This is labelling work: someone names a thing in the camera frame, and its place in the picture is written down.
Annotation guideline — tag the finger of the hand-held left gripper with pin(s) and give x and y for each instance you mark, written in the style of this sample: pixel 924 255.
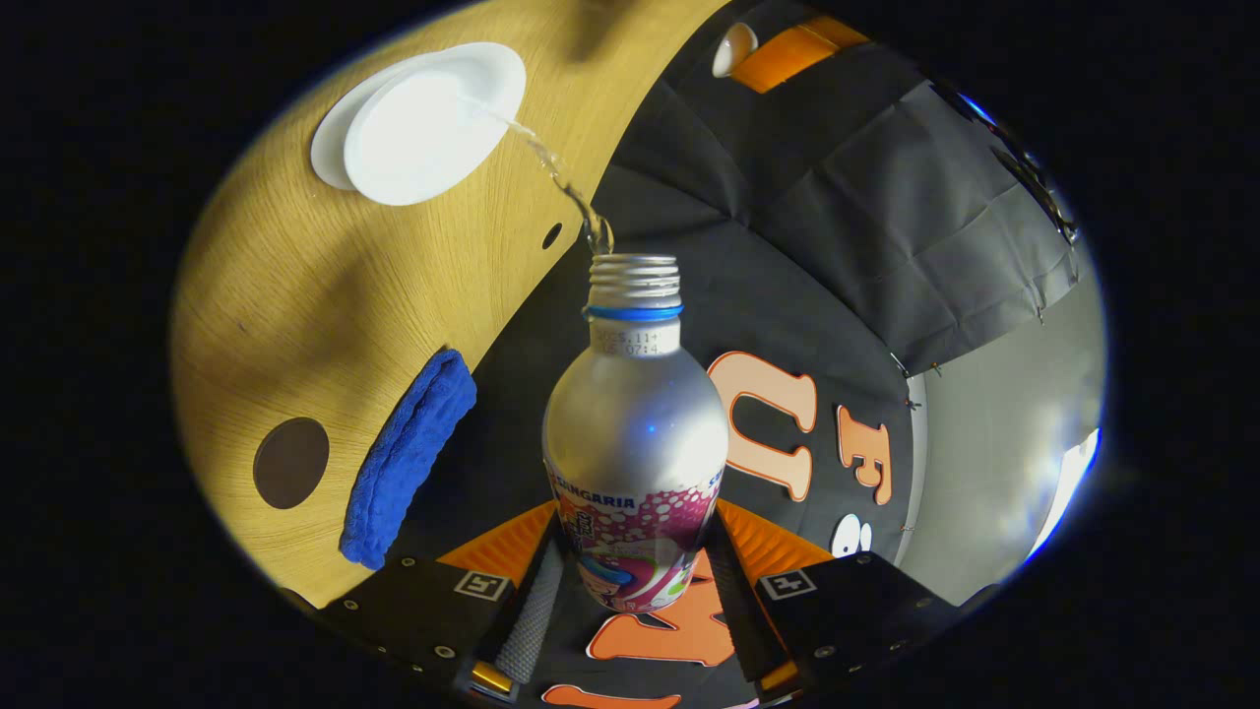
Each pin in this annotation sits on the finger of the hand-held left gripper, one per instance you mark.
pixel 787 54

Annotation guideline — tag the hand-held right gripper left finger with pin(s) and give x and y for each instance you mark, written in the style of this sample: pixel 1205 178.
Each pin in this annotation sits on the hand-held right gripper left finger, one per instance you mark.
pixel 532 611

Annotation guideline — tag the blue towel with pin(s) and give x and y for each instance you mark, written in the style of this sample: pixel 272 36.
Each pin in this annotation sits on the blue towel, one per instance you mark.
pixel 409 458

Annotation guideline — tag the clear water stream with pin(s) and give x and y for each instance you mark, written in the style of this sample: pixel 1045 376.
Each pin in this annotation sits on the clear water stream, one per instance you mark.
pixel 594 234

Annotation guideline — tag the white teacup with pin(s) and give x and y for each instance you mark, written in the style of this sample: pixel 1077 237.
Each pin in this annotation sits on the white teacup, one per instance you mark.
pixel 423 133

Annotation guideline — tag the silver water bottle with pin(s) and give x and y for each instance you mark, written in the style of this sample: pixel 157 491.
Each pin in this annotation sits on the silver water bottle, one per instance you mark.
pixel 635 433

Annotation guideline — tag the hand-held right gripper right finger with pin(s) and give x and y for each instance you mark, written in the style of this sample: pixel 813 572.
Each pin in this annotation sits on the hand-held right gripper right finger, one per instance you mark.
pixel 746 620

